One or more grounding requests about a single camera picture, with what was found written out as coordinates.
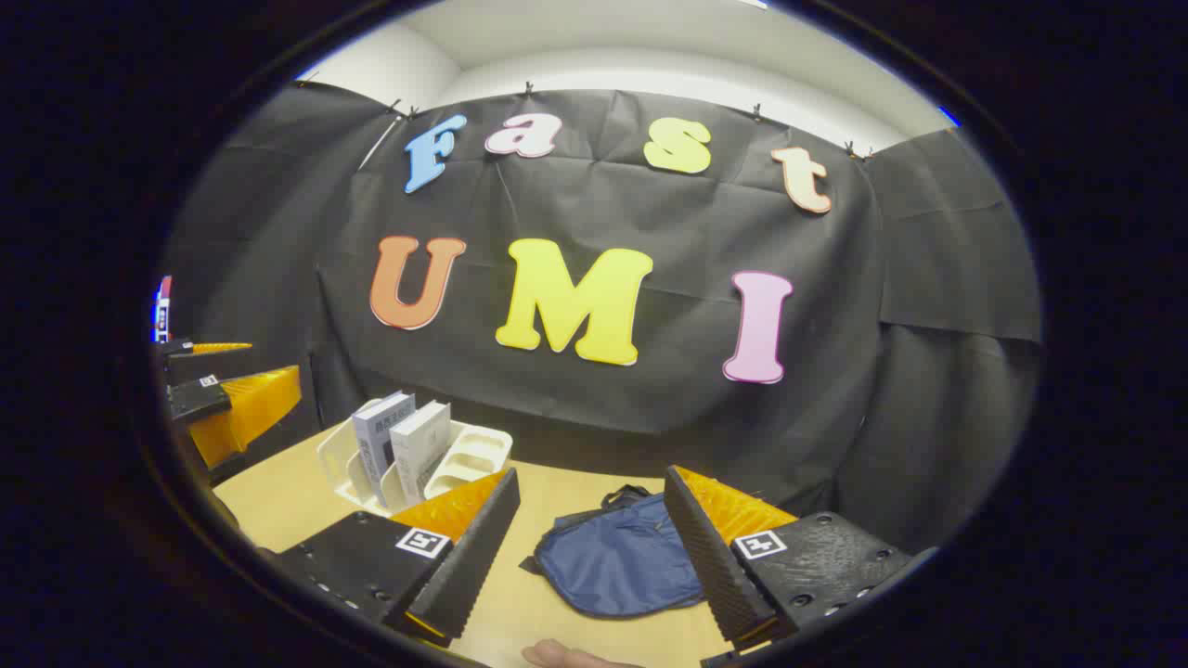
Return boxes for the grey cover book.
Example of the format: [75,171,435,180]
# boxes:
[351,391,416,509]

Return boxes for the white plastic bookshelf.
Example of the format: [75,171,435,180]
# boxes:
[316,397,514,518]

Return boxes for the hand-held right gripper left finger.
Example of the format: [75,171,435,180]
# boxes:
[277,468,521,649]

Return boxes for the blue schoolbag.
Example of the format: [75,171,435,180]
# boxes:
[520,484,711,620]

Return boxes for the black backdrop cloth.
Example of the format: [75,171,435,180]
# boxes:
[162,82,1045,558]

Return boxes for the white cover book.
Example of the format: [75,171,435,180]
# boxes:
[390,401,453,507]

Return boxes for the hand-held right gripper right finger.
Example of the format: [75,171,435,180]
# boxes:
[664,466,936,652]

